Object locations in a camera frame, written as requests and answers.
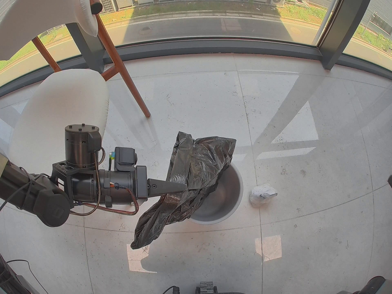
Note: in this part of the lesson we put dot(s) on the black plastic bag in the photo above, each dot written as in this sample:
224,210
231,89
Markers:
199,164

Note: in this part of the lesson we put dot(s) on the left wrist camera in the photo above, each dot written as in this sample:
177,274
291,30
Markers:
125,158

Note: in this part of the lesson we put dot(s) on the window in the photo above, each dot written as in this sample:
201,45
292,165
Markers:
337,26

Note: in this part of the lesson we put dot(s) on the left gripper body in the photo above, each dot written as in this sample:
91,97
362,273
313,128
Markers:
122,188

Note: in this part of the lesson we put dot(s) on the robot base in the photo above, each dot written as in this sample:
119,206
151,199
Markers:
206,288

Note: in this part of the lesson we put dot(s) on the white cushioned wooden chair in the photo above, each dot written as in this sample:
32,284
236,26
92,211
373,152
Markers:
61,103

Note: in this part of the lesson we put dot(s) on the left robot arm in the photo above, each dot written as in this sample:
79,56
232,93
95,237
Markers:
46,194

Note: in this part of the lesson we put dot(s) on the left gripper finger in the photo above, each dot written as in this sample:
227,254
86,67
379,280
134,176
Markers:
162,187

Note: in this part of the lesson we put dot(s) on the crumpled white paper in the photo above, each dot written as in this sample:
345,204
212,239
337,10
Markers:
262,194

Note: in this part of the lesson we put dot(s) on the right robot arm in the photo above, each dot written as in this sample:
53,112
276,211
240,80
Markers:
373,286

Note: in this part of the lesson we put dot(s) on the white trash bin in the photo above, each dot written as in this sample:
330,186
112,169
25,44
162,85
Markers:
228,194

